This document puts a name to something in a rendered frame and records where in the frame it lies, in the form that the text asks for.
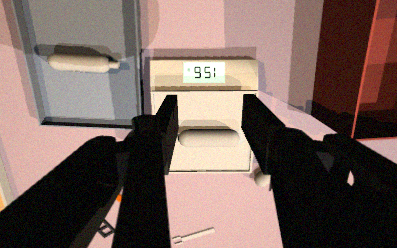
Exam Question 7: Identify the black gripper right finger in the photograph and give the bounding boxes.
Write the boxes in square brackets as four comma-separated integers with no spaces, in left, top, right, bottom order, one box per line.
[241,94,397,248]

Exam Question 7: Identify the white digital scale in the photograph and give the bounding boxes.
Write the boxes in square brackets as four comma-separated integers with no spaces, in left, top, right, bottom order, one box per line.
[150,59,259,174]

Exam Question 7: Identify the red open box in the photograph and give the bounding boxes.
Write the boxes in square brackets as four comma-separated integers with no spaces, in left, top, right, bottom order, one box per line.
[311,0,397,141]

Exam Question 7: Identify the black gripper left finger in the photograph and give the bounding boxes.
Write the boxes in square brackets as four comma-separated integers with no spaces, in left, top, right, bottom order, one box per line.
[0,94,179,248]

